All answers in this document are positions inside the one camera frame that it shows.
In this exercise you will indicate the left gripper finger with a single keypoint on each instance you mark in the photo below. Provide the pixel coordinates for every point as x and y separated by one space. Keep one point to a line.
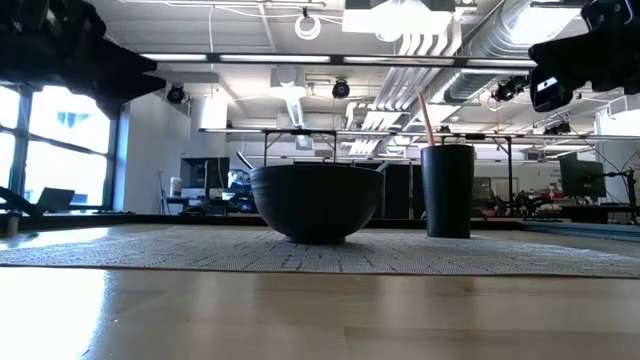
125 87
125 62

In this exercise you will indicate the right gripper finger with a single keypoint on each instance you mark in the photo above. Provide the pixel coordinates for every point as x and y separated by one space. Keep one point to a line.
550 95
612 12

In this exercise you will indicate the black cylindrical cup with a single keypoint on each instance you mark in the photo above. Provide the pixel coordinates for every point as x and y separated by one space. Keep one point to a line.
447 195

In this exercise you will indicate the black round bowl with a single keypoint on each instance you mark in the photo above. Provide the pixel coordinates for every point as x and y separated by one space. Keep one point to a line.
315 205

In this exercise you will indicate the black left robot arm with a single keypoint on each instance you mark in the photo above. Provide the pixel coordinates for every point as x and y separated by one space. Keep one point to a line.
20 40

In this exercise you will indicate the black ceiling spotlight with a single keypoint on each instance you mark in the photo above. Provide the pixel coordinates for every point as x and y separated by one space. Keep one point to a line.
175 93
507 91
340 89

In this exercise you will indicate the large window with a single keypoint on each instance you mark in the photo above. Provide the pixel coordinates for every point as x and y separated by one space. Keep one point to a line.
70 150

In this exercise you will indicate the dark computer monitor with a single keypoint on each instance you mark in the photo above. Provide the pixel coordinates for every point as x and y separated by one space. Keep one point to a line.
582 177
200 172

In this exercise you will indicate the white canister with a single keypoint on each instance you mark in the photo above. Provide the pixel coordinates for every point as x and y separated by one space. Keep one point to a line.
176 187

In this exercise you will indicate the background robot equipment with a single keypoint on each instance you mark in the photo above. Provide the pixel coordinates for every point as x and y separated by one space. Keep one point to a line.
520 205

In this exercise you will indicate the open laptop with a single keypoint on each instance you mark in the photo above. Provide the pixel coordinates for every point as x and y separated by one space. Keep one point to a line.
55 199

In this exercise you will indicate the dark slanted rod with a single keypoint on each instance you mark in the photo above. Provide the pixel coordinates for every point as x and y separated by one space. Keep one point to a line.
245 160

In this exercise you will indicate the long ceiling light strip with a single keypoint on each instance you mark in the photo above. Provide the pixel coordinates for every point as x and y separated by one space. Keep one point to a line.
275 58

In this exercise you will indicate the blue equipment pile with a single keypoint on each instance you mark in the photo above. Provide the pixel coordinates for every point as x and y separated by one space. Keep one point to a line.
240 189

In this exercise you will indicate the black partition panel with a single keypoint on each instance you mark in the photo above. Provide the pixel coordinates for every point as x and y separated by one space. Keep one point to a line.
400 190

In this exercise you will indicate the grey woven placemat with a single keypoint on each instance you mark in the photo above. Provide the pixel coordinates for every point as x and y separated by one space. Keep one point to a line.
200 250

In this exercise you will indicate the silver ventilation duct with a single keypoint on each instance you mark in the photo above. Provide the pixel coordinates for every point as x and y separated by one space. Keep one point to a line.
500 35

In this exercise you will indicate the black aluminium table frame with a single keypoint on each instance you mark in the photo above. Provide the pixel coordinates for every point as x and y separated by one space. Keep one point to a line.
150 220

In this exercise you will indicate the white hanging duct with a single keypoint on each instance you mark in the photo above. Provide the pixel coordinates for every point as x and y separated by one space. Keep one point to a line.
289 90

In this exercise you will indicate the background workstation frame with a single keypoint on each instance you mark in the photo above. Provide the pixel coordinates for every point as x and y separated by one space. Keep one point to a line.
300 132

